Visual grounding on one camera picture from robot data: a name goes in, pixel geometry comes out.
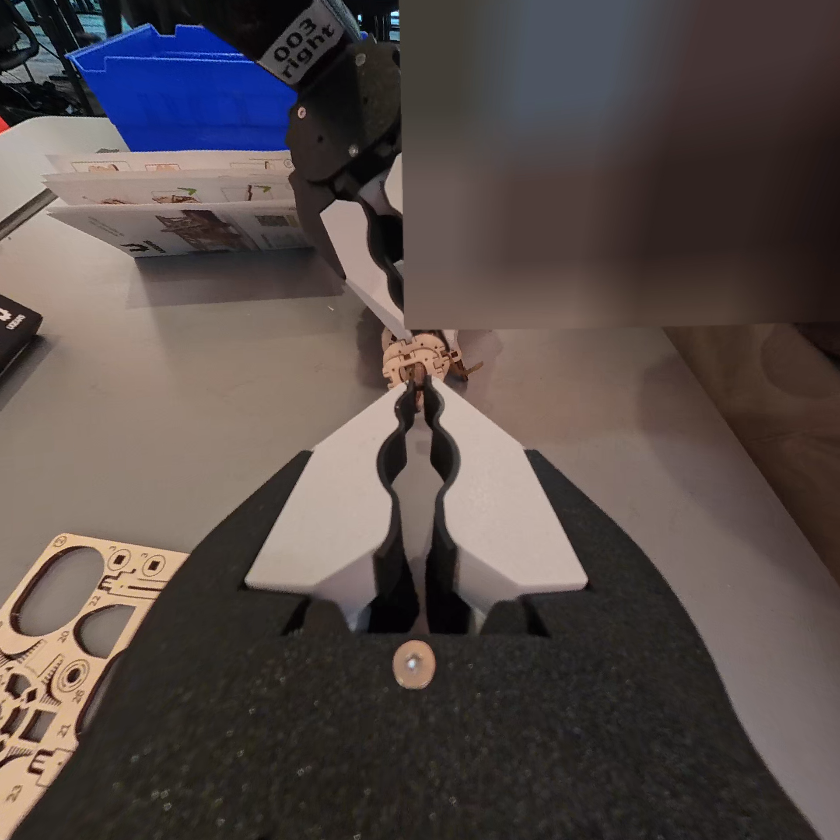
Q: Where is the white instruction booklet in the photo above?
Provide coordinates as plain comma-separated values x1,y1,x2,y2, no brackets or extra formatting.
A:
42,150,316,260

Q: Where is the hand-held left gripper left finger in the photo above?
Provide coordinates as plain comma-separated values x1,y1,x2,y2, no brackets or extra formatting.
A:
244,379,422,634

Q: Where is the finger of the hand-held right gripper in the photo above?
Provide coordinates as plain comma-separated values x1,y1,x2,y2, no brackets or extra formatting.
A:
319,193,416,343
367,154,404,316

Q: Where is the wooden gear model assembly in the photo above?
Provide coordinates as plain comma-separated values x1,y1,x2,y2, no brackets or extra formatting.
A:
381,330,485,395

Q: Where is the black cardboard box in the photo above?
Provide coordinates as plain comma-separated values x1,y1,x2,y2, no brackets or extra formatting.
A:
0,292,43,382

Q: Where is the blue plastic bin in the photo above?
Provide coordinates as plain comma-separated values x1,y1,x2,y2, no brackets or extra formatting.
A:
66,25,368,153

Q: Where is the laser-cut wooden parts sheet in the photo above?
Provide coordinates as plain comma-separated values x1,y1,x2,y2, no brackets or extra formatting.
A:
0,533,191,805

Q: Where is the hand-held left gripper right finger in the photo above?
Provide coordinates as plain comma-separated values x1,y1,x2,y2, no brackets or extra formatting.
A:
422,379,589,634

